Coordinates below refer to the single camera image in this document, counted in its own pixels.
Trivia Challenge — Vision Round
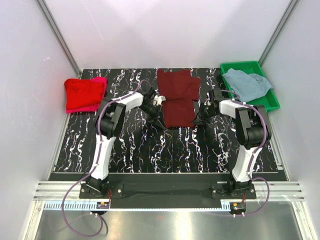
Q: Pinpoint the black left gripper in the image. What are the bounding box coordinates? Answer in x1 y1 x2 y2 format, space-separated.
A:
138 103 166 130

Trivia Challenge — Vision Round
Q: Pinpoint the green plastic bin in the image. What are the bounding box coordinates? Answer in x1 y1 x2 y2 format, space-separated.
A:
220 60 280 113

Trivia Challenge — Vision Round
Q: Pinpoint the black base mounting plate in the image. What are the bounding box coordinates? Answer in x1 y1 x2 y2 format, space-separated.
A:
79 182 257 200

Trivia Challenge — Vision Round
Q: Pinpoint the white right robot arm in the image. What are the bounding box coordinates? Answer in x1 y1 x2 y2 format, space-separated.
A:
192 88 272 199

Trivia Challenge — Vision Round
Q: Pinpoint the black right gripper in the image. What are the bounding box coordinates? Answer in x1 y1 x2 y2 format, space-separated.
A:
191 102 218 126

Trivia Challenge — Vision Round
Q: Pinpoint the folded pink t-shirt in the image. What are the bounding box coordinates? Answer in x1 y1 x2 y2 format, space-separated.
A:
65 76 109 115

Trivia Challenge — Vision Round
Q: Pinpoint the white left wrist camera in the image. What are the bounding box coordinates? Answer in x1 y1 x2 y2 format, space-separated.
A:
152 95 166 106

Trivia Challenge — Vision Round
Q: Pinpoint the light blue t-shirt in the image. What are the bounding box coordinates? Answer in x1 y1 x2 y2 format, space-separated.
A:
222 68 273 103

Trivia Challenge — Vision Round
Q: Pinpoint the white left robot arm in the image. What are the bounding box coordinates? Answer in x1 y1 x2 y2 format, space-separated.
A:
85 87 166 198

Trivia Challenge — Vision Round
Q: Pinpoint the dark red t-shirt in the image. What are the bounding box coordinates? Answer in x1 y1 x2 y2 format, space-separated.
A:
157 69 201 128

